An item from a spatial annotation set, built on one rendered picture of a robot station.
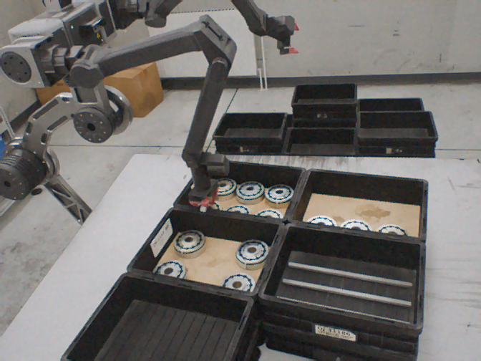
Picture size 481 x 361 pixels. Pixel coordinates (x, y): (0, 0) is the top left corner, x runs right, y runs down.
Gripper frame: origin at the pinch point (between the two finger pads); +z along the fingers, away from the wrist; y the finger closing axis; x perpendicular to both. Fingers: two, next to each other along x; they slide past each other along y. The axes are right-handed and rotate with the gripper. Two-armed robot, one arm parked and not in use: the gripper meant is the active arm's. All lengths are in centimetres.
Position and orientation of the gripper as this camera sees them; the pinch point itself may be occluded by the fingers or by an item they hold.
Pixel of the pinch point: (207, 208)
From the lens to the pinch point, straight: 158.3
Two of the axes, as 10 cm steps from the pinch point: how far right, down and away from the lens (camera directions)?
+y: 3.7, -5.5, 7.5
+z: 1.3, 8.3, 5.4
